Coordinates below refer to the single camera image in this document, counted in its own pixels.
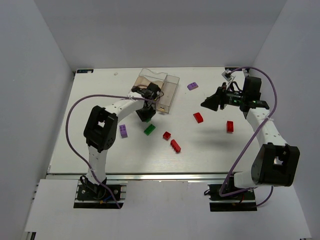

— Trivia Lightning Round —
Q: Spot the purple 2x4 lego brick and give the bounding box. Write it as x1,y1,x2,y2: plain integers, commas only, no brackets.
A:
119,124,128,138

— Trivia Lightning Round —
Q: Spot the dark label sticker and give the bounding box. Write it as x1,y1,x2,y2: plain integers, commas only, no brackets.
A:
76,69,94,74
224,67,238,71

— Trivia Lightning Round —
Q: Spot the green 2x4 lego brick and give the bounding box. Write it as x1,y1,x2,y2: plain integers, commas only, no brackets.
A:
143,124,156,136

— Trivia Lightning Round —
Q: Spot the aluminium right side rail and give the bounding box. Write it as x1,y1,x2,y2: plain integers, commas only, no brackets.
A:
242,68,250,78

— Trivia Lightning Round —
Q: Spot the aluminium rail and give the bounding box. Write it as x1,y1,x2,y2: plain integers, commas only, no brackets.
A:
242,68,250,78
46,172,241,181

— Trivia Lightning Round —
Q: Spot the red lego brick far right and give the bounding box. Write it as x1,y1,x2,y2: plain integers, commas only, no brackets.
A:
226,120,234,133

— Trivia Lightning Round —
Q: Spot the aluminium front rail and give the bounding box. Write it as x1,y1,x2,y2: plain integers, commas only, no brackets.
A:
46,172,241,181

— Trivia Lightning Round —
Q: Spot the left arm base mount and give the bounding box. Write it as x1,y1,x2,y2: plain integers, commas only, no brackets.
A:
73,175,127,210

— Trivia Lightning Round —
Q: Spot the dark label sticker left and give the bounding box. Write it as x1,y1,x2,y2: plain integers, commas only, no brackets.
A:
76,69,94,74

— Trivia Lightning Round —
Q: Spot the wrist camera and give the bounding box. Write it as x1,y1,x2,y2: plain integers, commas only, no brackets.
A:
221,69,235,88
131,82,161,100

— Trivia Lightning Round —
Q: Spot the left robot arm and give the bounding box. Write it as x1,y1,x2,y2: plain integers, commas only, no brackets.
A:
83,83,162,185

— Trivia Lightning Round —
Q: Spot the red 2x2 lego brick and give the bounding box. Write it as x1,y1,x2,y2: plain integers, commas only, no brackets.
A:
162,131,171,141

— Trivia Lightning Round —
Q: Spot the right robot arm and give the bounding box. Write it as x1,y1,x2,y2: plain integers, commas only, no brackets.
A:
201,76,300,189

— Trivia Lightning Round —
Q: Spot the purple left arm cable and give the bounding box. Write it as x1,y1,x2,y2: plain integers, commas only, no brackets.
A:
65,93,161,210

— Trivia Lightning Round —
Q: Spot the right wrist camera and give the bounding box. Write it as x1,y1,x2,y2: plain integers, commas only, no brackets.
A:
221,69,235,88

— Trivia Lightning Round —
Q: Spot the red curved lego brick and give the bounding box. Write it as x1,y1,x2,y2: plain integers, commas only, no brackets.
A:
193,112,204,124

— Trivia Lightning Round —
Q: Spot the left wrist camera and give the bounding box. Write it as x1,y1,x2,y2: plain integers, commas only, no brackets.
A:
131,82,161,100

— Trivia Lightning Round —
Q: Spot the red 2x4 lego on side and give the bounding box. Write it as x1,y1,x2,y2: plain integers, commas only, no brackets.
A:
170,139,181,153

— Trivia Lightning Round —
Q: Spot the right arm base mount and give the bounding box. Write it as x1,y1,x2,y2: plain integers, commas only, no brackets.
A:
203,174,258,212

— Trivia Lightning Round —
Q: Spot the clear stepped organizer tray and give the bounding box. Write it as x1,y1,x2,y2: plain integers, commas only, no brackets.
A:
131,68,169,113

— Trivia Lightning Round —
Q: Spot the purple sloped lego brick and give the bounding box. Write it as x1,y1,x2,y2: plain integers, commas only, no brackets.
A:
187,82,199,91

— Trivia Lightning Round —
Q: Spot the dark label sticker right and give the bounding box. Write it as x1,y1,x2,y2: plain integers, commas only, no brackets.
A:
224,67,238,71

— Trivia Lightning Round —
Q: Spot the clear long drawer box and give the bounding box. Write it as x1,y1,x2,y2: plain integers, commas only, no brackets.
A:
156,75,180,114

